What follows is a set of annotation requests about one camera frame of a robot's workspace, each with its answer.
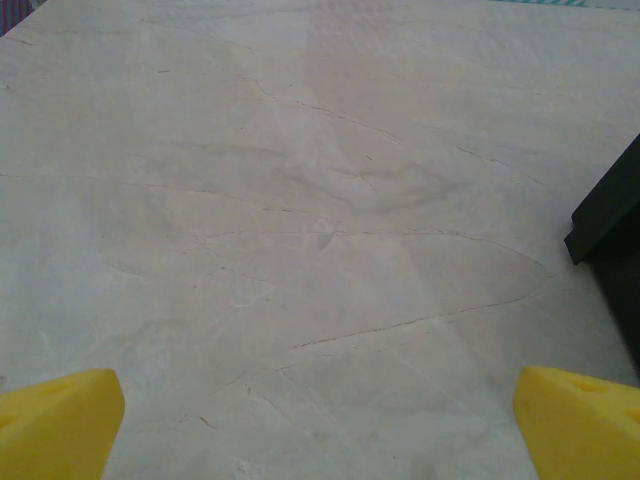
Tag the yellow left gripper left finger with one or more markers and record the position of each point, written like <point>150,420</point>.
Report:
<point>50,435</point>

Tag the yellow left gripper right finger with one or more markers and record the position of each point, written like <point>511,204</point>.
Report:
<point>580,435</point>

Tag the black plastic bin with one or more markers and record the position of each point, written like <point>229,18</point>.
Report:
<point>615,225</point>

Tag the plaid fabric backdrop panel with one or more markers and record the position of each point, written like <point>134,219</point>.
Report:
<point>10,12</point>

